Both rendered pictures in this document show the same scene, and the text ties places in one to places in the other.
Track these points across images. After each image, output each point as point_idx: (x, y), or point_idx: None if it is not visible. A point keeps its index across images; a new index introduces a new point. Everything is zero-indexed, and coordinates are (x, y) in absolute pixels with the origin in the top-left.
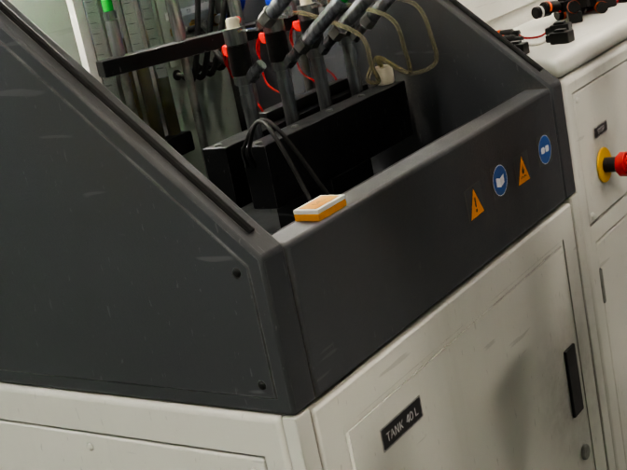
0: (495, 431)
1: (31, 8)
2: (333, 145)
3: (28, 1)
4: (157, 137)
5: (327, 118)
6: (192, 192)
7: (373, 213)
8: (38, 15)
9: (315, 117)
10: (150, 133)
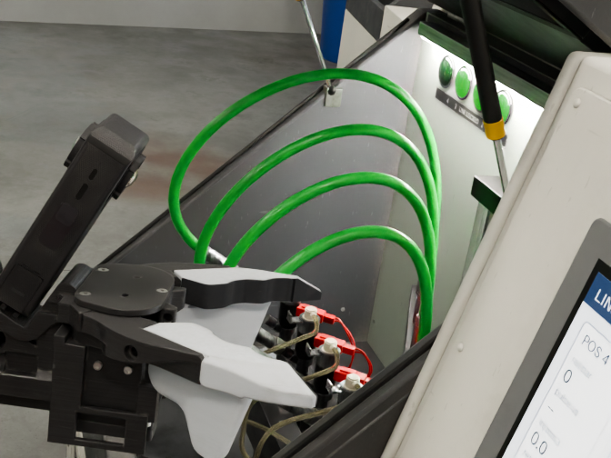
0: None
1: (464, 226)
2: (260, 434)
3: (465, 220)
4: (152, 229)
5: (262, 411)
6: (116, 249)
7: None
8: (465, 235)
9: (276, 410)
10: (155, 226)
